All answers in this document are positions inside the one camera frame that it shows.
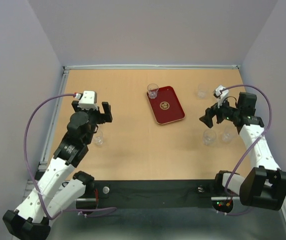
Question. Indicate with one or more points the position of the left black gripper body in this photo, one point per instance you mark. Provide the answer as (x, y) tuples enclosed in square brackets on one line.
[(96, 117)]

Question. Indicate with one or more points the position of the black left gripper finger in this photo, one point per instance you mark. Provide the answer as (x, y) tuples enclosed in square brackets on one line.
[(75, 106), (107, 115)]

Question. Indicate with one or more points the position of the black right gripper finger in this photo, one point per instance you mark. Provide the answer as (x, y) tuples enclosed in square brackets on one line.
[(207, 118), (219, 116)]

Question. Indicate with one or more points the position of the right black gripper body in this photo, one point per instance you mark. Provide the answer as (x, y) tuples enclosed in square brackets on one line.
[(229, 112)]

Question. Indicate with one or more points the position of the clear faceted glass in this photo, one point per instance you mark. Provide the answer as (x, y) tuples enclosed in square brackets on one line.
[(152, 90)]

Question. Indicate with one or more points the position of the clear glass near left arm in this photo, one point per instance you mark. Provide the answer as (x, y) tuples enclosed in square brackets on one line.
[(98, 138)]

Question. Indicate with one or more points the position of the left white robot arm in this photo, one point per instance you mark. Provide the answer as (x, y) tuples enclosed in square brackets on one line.
[(31, 219)]

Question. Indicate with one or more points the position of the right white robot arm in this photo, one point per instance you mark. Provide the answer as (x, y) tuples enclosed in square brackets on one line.
[(265, 186)]

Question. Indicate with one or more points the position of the red lacquer tray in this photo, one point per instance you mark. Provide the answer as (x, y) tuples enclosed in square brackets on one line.
[(166, 107)]

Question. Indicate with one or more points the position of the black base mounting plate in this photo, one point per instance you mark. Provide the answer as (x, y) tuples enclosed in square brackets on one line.
[(151, 194)]

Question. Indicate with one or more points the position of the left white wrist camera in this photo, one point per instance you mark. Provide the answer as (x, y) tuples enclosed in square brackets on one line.
[(88, 100)]

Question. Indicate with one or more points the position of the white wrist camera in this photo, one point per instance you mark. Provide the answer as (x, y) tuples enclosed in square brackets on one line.
[(220, 93), (88, 100)]

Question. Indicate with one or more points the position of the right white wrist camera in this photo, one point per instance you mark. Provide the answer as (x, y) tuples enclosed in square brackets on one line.
[(220, 93)]

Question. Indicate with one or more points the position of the left aluminium side rail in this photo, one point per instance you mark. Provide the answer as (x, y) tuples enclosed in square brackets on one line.
[(51, 128)]

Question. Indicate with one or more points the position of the aluminium table edge rail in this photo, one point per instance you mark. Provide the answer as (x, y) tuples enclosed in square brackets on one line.
[(149, 66)]

